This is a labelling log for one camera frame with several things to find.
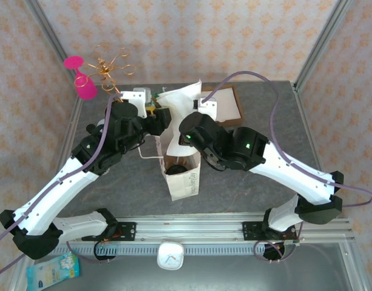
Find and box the gold wire glass rack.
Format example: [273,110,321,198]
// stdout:
[82,45,137,101]

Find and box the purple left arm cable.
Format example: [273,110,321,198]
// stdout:
[0,93,125,279]

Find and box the blue wet wipes packet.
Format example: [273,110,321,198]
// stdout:
[25,252,81,291]

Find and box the pink plastic wine glass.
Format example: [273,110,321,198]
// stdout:
[63,56,98,101]

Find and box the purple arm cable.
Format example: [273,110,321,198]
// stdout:
[202,70,372,264]
[0,93,125,279]

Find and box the white printed paper bag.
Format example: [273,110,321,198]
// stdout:
[138,79,204,201]

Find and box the aluminium frame post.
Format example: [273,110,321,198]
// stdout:
[293,0,355,92]
[24,0,84,104]

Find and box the aluminium table edge rail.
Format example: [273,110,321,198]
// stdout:
[293,86,367,291]
[8,99,84,291]

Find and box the white square timer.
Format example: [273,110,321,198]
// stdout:
[157,239,185,270]

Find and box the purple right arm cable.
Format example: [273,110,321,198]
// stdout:
[202,70,372,264]

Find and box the grey slotted cable duct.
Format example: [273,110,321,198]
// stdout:
[37,244,285,257]

